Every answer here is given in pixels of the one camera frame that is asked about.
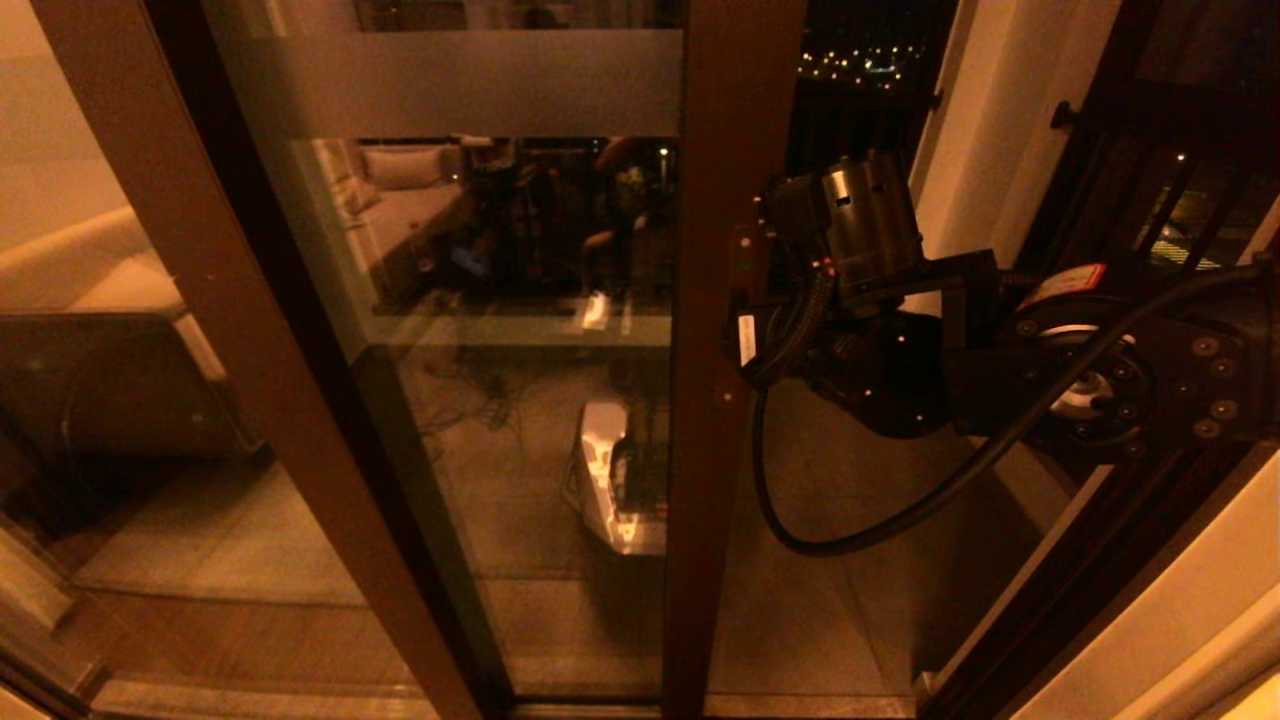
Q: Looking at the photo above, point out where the brown-framed sliding glass door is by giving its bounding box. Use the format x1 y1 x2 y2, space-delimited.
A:
200 0 809 720

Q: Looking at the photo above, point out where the dark metal balcony railing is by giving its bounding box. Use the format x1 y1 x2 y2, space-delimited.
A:
790 0 946 186

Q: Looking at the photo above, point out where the dark brown door jamb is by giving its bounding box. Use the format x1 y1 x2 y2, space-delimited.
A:
915 430 1280 720

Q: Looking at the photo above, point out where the dark metal floor track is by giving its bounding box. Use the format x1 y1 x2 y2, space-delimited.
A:
510 695 919 720

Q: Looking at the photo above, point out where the dark barred window grille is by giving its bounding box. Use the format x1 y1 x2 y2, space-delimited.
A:
1040 0 1280 276

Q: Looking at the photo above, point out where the brown-framed fixed glass panel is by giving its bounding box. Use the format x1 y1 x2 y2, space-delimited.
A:
0 0 516 720

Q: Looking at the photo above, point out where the black cable with white tag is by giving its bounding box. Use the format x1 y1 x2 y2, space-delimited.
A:
736 262 1280 559

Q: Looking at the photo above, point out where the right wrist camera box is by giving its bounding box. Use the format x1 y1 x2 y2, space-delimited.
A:
765 172 833 269

